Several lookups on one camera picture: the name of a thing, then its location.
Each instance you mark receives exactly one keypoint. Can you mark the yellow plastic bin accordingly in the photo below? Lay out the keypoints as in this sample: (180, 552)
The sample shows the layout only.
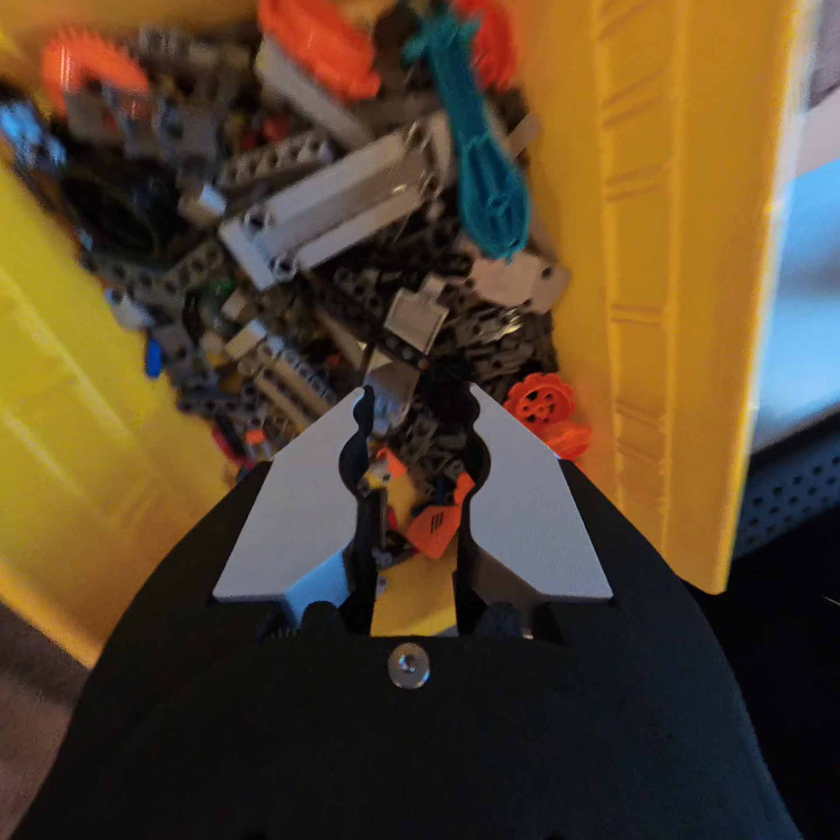
(656, 328)

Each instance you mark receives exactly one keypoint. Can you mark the orange slotted panel piece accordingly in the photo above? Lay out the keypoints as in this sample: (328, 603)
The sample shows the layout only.
(433, 525)

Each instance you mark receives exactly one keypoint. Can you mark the large orange wheel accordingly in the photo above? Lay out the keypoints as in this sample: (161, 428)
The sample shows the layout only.
(315, 46)
(489, 39)

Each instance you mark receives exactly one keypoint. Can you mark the teal plastic tool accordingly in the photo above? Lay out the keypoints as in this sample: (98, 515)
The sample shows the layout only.
(489, 197)

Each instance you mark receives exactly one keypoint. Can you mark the perforated dark metal panel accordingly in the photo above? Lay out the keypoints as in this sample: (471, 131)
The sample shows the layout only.
(794, 492)

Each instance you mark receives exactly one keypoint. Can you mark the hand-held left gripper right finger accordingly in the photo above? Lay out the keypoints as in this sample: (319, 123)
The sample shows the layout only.
(538, 525)

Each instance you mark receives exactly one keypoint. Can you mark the long light grey frame beam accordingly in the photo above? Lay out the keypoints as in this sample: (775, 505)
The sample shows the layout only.
(348, 197)

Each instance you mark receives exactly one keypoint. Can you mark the pile of building parts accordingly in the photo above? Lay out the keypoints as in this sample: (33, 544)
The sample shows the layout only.
(367, 295)

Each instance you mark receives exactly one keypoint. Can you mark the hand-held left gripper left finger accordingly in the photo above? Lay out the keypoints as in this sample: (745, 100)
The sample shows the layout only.
(289, 525)

